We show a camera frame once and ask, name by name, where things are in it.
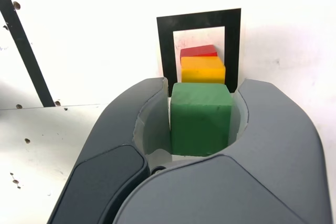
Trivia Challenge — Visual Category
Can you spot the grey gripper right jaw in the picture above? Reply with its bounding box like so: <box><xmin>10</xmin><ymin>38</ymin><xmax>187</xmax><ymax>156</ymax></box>
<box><xmin>112</xmin><ymin>78</ymin><xmax>329</xmax><ymax>224</ymax></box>

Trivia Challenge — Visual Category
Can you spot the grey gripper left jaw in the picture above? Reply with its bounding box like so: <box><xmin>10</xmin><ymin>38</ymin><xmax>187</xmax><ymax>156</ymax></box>
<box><xmin>48</xmin><ymin>77</ymin><xmax>174</xmax><ymax>224</ymax></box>

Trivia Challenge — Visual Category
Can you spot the green cube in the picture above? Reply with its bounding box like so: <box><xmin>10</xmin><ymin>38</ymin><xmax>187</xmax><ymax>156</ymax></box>
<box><xmin>167</xmin><ymin>82</ymin><xmax>234</xmax><ymax>157</ymax></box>

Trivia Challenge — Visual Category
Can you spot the yellow cube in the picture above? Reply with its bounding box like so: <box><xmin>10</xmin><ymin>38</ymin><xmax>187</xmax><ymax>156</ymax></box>
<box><xmin>180</xmin><ymin>56</ymin><xmax>226</xmax><ymax>84</ymax></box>

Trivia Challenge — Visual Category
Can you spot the red cube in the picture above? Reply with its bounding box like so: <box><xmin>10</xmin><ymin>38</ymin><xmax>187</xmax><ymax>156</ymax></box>
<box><xmin>180</xmin><ymin>45</ymin><xmax>218</xmax><ymax>58</ymax></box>

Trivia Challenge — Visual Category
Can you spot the black tape square outline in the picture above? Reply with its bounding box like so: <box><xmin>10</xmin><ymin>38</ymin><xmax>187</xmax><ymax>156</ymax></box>
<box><xmin>156</xmin><ymin>7</ymin><xmax>242</xmax><ymax>93</ymax></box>

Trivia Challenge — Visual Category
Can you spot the black tape strip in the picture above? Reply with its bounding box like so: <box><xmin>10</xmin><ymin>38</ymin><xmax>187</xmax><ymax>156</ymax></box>
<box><xmin>0</xmin><ymin>0</ymin><xmax>56</xmax><ymax>108</ymax></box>

